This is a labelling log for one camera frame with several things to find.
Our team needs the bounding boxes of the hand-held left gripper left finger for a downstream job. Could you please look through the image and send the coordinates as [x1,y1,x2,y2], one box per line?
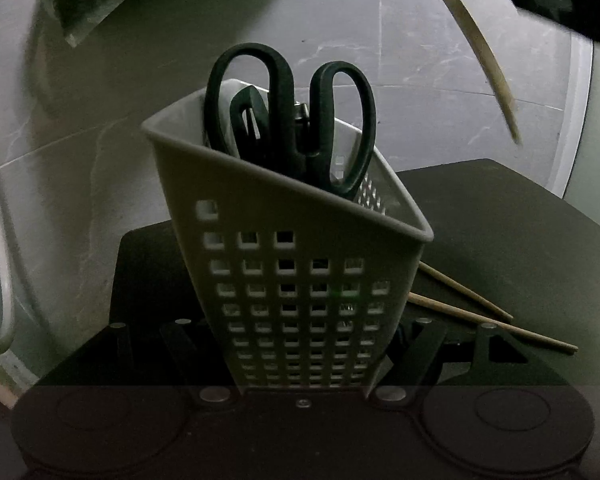
[42,319,238,406]

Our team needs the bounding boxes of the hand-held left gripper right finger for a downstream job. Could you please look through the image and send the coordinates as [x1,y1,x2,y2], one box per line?
[369,319,571,406]

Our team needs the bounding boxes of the white perforated utensil basket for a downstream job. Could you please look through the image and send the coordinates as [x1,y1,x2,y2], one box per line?
[141,78,435,392]

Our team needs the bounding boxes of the black scissors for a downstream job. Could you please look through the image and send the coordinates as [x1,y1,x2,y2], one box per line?
[203,42,377,200]

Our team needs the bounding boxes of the white wall trim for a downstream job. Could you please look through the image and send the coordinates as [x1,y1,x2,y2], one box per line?
[552,35,595,198]

